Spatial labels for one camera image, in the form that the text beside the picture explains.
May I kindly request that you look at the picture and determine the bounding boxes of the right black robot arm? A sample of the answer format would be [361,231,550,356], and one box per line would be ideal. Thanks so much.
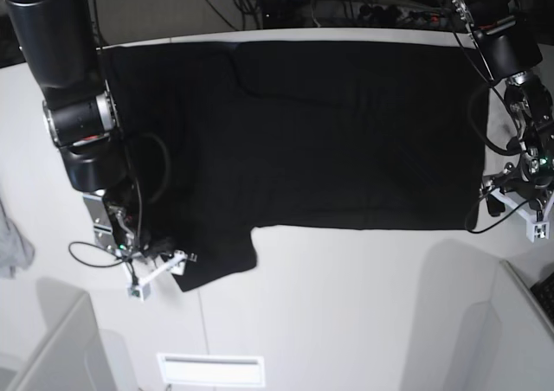
[4,0,196,276]

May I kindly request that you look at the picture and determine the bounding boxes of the black keyboard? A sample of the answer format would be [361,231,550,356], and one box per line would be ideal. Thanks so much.
[531,274,554,324]

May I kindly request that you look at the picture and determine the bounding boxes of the white partition panel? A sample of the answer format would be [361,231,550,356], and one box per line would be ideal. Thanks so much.
[1,278,139,390]
[462,261,553,390]

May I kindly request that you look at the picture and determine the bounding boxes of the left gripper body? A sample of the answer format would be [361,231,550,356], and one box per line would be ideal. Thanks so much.
[482,149,553,205]

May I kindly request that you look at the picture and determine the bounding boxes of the grey cloth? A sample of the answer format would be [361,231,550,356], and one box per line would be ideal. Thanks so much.
[0,205,35,279]

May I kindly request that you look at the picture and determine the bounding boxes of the white table slot plate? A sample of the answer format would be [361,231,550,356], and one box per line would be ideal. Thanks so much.
[157,353,266,388]

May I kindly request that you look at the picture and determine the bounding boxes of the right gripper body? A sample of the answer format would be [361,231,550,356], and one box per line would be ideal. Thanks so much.
[103,217,173,263]

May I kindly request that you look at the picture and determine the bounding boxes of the white left partition panel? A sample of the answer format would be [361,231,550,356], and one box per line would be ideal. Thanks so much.
[1,278,139,390]

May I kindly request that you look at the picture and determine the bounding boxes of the white power strip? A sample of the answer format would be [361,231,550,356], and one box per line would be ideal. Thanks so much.
[356,4,449,25]

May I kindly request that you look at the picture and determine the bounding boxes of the white right partition panel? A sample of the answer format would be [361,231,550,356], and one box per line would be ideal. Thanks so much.
[462,261,553,390]

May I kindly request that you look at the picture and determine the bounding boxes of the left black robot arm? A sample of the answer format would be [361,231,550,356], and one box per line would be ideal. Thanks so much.
[450,0,553,221]

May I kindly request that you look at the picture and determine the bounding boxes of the black T-shirt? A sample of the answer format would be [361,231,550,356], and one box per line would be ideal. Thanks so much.
[103,42,489,292]

